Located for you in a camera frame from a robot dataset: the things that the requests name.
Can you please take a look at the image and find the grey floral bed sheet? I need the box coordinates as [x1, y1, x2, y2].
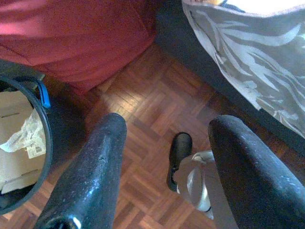
[182, 0, 305, 139]

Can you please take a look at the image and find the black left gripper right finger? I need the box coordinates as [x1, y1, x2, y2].
[208, 114, 305, 229]

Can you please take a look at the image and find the flattened brown cardboard box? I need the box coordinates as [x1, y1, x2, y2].
[0, 90, 46, 194]

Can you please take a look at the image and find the blue bin handle clip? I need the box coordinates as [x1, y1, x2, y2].
[38, 81, 51, 109]

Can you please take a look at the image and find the red cushion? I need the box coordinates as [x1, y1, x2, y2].
[0, 0, 159, 93]

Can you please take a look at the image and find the crumpled white paper wrapper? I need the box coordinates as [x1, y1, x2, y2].
[0, 109, 46, 158]

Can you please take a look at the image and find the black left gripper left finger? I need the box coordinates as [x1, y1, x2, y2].
[34, 113, 127, 229]

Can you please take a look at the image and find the black bed base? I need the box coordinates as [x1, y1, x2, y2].
[154, 0, 305, 156]

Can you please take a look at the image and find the black round waste bin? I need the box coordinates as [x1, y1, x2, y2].
[0, 59, 54, 215]

